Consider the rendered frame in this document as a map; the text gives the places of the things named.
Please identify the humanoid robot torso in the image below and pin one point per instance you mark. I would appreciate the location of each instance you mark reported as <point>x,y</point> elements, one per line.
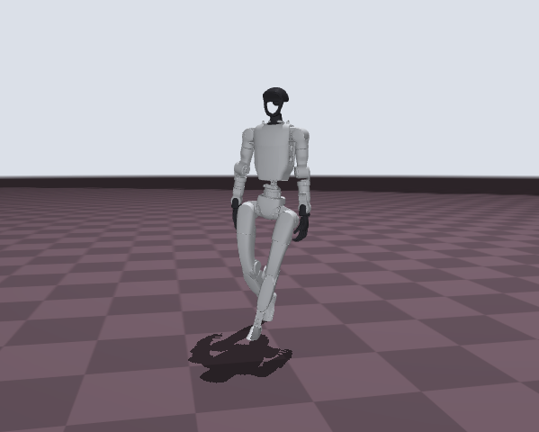
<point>274,152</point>

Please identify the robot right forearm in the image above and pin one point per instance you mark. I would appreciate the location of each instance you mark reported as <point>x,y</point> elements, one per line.
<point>239,187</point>

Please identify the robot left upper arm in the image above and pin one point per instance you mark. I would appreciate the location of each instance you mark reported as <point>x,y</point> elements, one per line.
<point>301,138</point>

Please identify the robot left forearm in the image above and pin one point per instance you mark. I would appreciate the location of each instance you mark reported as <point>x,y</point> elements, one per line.
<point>304,195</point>

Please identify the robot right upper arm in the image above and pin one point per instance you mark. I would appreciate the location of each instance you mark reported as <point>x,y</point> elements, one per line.
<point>242,167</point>

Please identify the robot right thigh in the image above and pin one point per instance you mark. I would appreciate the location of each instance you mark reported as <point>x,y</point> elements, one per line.
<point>246,238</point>

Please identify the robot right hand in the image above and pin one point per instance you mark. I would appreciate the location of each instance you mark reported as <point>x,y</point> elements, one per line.
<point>235,211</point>

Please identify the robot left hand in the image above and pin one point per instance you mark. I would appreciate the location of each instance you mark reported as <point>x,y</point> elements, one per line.
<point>304,224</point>

